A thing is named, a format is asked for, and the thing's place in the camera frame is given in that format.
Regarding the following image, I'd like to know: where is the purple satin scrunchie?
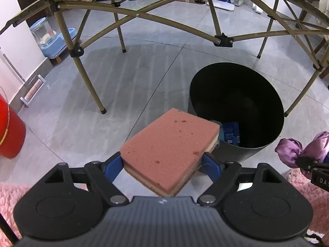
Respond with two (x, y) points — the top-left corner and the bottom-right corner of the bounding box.
(274, 131), (328, 168)

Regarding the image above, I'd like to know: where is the blue cardboard box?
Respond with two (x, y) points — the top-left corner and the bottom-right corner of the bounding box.
(223, 122), (240, 146)

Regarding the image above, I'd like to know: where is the pink layered sponge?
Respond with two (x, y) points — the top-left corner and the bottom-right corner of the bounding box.
(120, 108), (220, 197)

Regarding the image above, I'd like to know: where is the light blue plush toy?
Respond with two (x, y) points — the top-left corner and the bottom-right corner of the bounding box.
(210, 120), (222, 131)

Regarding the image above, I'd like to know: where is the black round trash bin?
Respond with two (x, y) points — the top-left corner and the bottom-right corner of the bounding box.
(188, 62), (284, 162)

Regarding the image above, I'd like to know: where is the pink shaggy rug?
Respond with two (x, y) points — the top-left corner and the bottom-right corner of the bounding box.
(0, 182), (88, 246)

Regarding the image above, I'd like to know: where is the red plastic bucket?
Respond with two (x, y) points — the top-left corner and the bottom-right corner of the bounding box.
(0, 87), (26, 160)

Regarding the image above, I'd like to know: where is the blue pet water dispenser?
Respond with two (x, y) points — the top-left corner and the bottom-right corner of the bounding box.
(30, 17), (67, 64)

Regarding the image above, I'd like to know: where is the tan folding camping table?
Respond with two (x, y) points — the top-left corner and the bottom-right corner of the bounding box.
(1, 0), (328, 116)

